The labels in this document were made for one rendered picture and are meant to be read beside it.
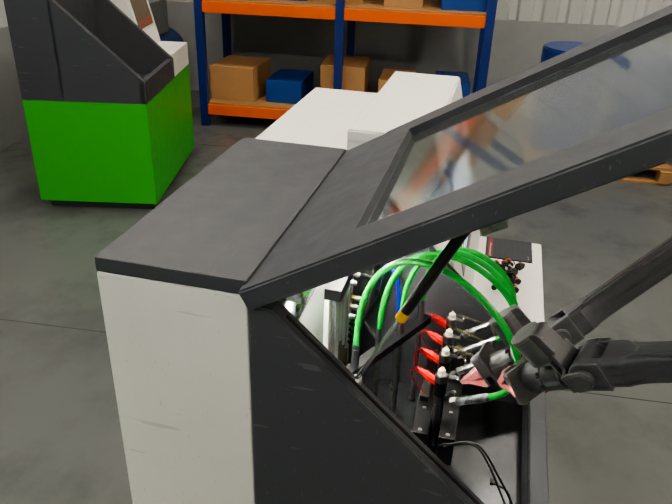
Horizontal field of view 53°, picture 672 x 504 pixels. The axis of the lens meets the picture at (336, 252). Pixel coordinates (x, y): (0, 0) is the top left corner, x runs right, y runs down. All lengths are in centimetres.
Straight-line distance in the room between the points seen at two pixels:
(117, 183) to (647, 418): 369
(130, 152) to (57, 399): 214
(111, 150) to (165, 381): 379
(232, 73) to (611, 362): 613
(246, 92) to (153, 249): 579
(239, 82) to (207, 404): 584
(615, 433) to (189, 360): 240
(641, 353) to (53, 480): 238
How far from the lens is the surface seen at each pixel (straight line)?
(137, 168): 498
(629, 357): 112
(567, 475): 304
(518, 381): 129
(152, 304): 121
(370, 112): 185
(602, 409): 343
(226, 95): 705
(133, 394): 136
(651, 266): 145
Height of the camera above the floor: 205
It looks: 28 degrees down
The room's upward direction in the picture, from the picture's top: 2 degrees clockwise
